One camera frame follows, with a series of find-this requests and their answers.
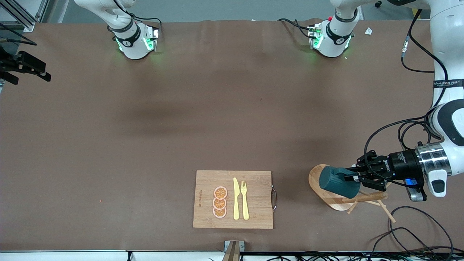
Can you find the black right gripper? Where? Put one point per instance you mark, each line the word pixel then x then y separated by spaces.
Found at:
pixel 22 63

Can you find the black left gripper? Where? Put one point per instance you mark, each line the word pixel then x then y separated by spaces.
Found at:
pixel 401 164

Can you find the teal cup yellow inside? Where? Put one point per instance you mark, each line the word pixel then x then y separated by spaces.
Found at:
pixel 335 181

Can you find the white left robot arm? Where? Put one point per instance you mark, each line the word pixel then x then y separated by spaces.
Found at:
pixel 447 43

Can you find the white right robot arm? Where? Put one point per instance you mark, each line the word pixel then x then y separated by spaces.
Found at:
pixel 134 43

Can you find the wooden mug rack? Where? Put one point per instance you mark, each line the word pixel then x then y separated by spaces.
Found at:
pixel 337 204

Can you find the yellow plastic fork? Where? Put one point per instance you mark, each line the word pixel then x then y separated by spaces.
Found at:
pixel 245 203

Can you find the white paper scrap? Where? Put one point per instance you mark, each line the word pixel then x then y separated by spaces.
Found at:
pixel 368 31

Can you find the yellow plastic knife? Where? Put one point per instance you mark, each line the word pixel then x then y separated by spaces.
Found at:
pixel 236 199

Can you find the toy orange slice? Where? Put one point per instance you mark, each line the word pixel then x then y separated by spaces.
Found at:
pixel 220 192
pixel 219 213
pixel 219 203

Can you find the aluminium frame profile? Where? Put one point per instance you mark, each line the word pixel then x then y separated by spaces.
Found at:
pixel 27 24

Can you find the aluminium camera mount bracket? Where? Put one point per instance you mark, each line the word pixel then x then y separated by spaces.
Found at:
pixel 233 252

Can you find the white table edge rail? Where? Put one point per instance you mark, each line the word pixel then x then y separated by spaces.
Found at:
pixel 72 256

